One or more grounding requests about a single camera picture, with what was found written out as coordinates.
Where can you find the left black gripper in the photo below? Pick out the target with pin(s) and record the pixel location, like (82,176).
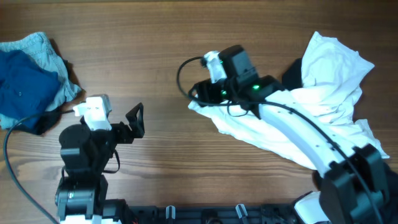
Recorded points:
(126,137)

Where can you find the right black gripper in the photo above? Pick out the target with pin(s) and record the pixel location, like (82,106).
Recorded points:
(206,89)

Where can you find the white t-shirt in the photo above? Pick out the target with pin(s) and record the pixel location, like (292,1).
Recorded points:
(331,77)

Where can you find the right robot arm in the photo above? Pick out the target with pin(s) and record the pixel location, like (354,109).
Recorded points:
(351,179)

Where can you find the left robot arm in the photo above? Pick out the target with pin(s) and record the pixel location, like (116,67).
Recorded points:
(85,151)

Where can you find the black garment right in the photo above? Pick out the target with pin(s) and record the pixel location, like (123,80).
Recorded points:
(292,78)

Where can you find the folded black garment left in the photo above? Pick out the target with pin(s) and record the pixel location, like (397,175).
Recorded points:
(40,125)

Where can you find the folded light denim garment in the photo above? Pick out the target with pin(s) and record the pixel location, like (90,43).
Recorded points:
(38,47)

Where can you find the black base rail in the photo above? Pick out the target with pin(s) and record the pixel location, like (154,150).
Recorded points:
(238,214)

